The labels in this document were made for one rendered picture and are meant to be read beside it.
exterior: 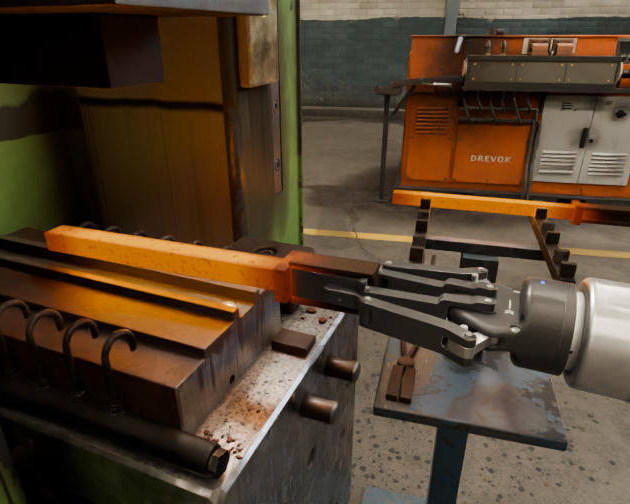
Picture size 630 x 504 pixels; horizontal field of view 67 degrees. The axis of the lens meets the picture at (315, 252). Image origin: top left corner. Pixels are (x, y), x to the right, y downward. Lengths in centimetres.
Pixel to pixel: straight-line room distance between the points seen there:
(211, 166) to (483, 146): 342
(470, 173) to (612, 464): 267
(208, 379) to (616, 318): 34
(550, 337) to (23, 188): 78
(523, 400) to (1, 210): 90
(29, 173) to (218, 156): 32
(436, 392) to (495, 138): 330
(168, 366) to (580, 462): 159
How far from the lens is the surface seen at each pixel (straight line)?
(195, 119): 75
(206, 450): 43
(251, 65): 72
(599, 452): 194
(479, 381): 93
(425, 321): 38
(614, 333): 40
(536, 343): 40
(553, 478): 180
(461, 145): 402
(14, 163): 89
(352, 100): 808
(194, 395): 47
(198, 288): 56
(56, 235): 63
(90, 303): 57
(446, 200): 97
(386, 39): 798
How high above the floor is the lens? 125
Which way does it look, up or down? 25 degrees down
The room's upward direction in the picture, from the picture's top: straight up
